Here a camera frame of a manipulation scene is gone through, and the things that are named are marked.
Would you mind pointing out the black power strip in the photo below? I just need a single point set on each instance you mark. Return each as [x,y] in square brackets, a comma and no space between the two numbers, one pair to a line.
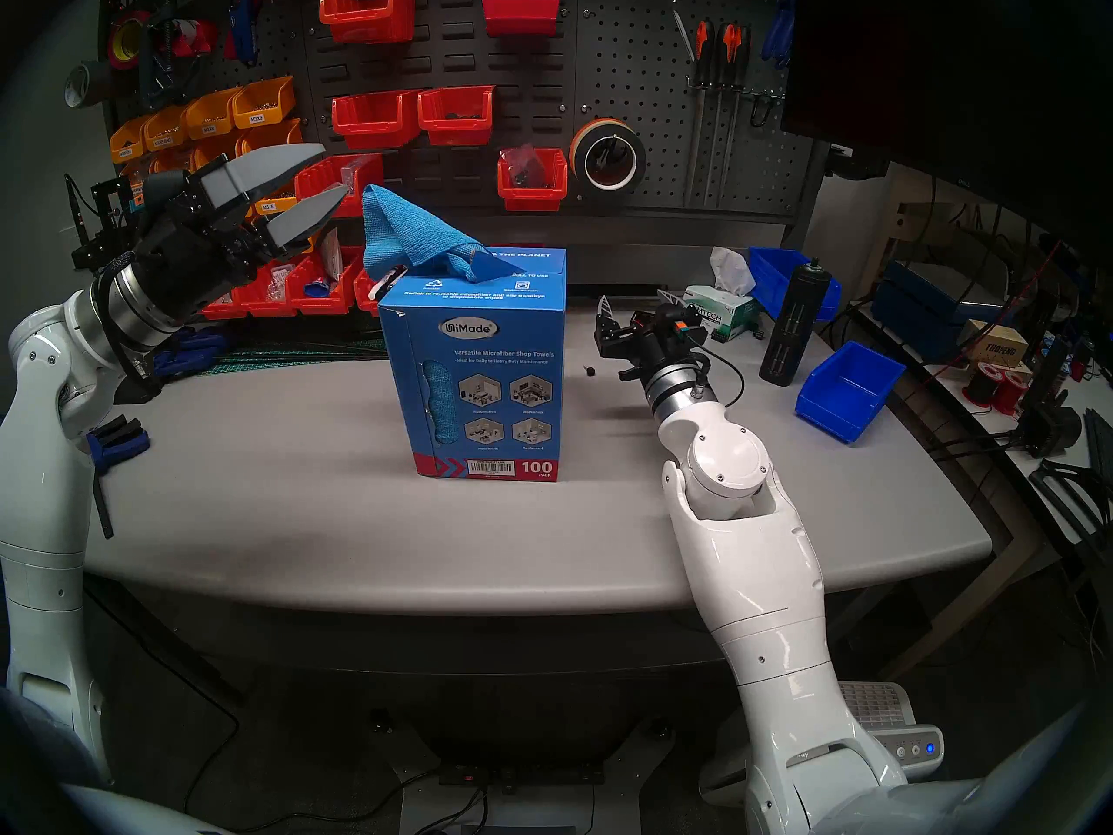
[522,774]

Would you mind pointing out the green cutting mat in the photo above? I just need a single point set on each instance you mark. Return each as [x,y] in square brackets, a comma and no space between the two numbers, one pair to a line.
[287,355]

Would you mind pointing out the black metal stand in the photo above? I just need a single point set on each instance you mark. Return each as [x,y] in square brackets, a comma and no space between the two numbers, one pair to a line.
[96,233]

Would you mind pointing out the black power adapter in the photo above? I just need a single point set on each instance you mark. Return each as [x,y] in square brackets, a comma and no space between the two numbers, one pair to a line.
[1048,424]

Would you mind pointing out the red plastic storage bin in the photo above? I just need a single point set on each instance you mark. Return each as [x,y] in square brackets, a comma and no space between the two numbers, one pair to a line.
[309,185]
[261,294]
[374,124]
[322,307]
[363,303]
[530,194]
[222,307]
[365,20]
[456,120]

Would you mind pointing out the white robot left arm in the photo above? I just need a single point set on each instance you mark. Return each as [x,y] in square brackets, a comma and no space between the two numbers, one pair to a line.
[43,459]

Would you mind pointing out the orange bin labelled M4-6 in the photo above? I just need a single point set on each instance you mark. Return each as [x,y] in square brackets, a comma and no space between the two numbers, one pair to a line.
[209,150]

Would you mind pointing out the blue plastic part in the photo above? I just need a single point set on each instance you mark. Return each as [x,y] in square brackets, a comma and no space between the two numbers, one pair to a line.
[317,288]

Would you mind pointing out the clear plastic case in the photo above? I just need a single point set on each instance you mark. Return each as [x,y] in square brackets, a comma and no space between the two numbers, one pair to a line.
[349,177]

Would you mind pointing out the blue shop towel box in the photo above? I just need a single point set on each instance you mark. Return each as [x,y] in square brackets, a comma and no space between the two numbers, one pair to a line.
[478,364]

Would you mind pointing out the metal hook rail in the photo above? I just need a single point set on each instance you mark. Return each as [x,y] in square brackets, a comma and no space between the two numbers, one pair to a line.
[739,85]

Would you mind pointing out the bright blue plastic bin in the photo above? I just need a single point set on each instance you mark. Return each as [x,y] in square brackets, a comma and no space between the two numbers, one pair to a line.
[848,390]
[778,277]

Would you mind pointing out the orange bin labelled M3-6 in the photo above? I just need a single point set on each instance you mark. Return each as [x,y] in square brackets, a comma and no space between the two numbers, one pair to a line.
[278,205]

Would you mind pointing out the orange tape roll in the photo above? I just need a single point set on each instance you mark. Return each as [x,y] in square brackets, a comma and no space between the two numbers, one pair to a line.
[584,137]

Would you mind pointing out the small cardboard box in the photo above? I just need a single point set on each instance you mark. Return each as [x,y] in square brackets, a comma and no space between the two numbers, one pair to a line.
[996,346]

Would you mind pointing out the clear bag of parts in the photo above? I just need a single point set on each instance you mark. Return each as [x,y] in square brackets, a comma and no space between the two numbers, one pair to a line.
[278,281]
[526,163]

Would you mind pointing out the dark pegboard wall panel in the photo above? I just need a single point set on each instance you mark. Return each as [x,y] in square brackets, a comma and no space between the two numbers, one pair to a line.
[626,76]

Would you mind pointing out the orange bin labelled M3X6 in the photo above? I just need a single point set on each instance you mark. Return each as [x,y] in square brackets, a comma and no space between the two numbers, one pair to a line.
[265,103]

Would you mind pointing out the large dark blue bin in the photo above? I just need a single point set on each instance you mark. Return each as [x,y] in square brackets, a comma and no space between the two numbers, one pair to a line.
[930,311]

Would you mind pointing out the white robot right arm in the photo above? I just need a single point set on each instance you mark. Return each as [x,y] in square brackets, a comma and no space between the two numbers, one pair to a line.
[756,572]

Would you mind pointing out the green white tissue box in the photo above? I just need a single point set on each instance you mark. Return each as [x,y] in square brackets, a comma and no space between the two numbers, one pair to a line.
[726,316]

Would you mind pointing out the blue microfiber shop towel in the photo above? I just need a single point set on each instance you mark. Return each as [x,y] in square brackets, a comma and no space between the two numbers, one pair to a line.
[409,233]

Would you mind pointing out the blue black clamp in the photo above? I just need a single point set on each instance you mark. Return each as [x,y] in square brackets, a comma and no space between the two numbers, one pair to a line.
[117,446]

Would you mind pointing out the orange bin labelled M3X14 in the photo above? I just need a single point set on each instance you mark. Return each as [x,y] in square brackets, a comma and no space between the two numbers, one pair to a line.
[128,142]

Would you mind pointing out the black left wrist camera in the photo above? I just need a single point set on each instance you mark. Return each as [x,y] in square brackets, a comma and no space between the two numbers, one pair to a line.
[161,190]

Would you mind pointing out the red yellow tape roll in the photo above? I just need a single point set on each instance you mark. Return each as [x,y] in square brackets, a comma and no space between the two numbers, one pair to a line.
[129,40]

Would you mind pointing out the black folded stand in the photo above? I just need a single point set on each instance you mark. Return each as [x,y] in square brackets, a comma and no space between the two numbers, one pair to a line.
[1074,503]

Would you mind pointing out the blue bar clamp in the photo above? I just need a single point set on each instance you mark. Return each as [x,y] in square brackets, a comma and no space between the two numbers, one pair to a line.
[191,350]

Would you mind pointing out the dark red storage bin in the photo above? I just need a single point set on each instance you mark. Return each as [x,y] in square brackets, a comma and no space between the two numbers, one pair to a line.
[520,11]

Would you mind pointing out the orange bin labelled M4X5X6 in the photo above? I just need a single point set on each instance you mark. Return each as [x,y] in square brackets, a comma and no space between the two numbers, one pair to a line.
[135,174]

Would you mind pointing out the black bottle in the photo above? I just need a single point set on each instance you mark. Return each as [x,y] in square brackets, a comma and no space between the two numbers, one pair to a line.
[796,324]

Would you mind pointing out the white marker pen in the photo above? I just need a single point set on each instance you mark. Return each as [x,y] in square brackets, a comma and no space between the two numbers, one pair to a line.
[387,283]

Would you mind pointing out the grey duct tape roll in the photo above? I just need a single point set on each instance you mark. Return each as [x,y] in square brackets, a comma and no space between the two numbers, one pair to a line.
[87,83]

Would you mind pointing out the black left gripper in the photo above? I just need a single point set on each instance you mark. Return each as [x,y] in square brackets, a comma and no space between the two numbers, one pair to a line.
[200,250]

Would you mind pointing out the white air purifier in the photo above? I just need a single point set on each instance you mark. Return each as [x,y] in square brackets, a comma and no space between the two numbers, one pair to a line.
[887,729]

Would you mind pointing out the black tape roll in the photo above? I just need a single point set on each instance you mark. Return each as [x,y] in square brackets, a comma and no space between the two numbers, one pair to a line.
[613,181]

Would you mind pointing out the black monitor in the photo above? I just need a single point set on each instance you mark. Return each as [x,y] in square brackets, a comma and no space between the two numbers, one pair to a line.
[956,85]

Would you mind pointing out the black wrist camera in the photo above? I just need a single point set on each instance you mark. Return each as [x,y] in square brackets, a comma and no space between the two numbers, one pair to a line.
[161,190]
[683,324]

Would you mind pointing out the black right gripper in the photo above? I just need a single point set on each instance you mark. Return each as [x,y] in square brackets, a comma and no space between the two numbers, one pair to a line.
[648,350]

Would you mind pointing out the orange bin labelled M4X4X6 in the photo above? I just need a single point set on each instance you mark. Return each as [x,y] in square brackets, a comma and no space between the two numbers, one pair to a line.
[169,159]

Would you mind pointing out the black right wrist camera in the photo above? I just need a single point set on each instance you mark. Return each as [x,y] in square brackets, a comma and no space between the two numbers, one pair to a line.
[683,324]

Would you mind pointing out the orange bin labelled M3-4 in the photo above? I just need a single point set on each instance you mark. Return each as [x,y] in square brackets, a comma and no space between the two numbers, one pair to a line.
[261,136]

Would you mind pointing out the black carabiner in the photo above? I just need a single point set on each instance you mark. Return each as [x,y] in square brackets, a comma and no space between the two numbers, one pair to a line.
[759,110]

